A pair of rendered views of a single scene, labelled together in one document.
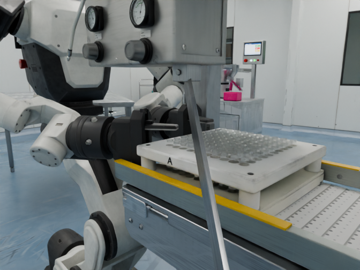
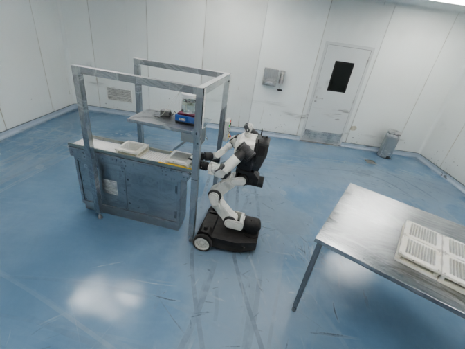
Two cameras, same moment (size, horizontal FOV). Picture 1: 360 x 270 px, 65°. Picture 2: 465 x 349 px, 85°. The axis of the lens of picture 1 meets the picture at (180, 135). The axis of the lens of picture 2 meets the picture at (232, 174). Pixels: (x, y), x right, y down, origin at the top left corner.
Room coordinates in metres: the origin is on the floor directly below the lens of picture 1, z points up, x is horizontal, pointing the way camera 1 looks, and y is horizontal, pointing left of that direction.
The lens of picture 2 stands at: (2.63, -1.09, 2.05)
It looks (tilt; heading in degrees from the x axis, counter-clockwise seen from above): 29 degrees down; 142
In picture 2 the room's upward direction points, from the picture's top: 8 degrees clockwise
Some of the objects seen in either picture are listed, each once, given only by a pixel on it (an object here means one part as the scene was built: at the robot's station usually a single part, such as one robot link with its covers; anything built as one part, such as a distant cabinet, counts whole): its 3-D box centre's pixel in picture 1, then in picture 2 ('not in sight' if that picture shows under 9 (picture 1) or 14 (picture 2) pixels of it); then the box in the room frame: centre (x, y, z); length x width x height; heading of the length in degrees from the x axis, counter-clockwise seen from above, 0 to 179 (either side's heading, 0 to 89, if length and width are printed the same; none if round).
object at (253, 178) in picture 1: (231, 150); (180, 157); (0.50, -0.09, 0.89); 0.25 x 0.24 x 0.02; 134
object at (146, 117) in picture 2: not in sight; (168, 121); (0.41, -0.19, 1.25); 0.62 x 0.38 x 0.04; 44
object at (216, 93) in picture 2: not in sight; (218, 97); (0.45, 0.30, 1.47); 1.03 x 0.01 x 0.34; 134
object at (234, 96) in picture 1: (232, 96); not in sight; (2.99, -0.55, 0.80); 0.16 x 0.12 x 0.09; 52
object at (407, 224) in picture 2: not in sight; (422, 235); (2.31, 1.04, 0.91); 0.25 x 0.24 x 0.02; 108
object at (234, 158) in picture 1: (233, 179); not in sight; (0.40, -0.08, 0.87); 0.01 x 0.01 x 0.07
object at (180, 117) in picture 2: not in sight; (189, 116); (0.51, -0.03, 1.31); 0.21 x 0.20 x 0.09; 134
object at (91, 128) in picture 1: (119, 138); (203, 156); (0.56, 0.12, 0.90); 0.12 x 0.10 x 0.13; 76
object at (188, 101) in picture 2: not in sight; (189, 101); (0.51, -0.03, 1.45); 0.15 x 0.15 x 0.19
